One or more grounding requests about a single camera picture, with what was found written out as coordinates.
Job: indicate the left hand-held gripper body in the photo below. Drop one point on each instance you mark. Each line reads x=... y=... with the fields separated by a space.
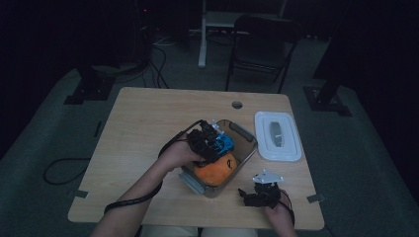
x=201 y=141

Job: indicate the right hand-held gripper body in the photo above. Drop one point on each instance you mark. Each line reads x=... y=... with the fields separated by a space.
x=267 y=189

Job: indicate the blue toy car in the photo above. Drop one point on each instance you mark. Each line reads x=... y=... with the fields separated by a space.
x=227 y=144

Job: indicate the orange plush toy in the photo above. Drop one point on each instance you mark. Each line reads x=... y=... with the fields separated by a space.
x=215 y=171

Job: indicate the clear plastic storage box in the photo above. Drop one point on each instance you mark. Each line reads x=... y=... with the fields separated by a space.
x=245 y=144

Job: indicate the white storage box lid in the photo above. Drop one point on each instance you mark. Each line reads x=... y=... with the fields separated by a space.
x=278 y=136

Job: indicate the person's left hand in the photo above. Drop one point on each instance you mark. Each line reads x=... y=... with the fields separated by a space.
x=179 y=154

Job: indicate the person's right hand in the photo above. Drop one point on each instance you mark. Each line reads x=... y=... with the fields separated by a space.
x=280 y=212

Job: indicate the grey tape piece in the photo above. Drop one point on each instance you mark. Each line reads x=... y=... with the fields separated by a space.
x=315 y=198
x=81 y=194

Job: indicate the small black bar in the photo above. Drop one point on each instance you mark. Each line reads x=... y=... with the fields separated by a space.
x=98 y=129

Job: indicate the black folding chair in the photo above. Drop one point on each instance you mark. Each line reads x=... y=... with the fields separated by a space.
x=263 y=42

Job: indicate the black stand base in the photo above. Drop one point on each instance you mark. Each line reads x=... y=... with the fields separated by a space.
x=324 y=98
x=90 y=89

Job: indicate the dark equipment stand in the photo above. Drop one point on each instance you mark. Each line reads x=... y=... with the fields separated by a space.
x=141 y=33

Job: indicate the white desk frame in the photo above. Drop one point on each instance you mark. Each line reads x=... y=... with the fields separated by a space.
x=206 y=33

